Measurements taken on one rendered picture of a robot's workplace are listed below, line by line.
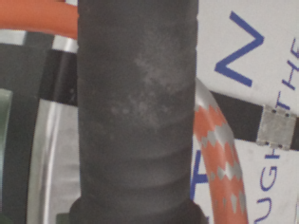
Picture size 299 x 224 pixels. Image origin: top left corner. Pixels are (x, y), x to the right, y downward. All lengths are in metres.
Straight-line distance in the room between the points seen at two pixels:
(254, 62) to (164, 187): 0.34
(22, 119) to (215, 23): 0.17
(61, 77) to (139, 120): 0.21
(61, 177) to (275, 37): 0.24
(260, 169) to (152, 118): 0.38
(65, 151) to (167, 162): 0.21
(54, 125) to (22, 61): 0.05
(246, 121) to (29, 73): 0.19
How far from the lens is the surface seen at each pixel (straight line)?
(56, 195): 0.39
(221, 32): 0.47
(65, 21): 0.22
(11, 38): 0.44
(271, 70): 0.53
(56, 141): 0.38
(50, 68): 0.38
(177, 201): 0.18
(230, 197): 0.22
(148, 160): 0.17
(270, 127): 0.53
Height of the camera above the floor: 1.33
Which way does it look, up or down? 29 degrees down
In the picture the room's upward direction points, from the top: 135 degrees counter-clockwise
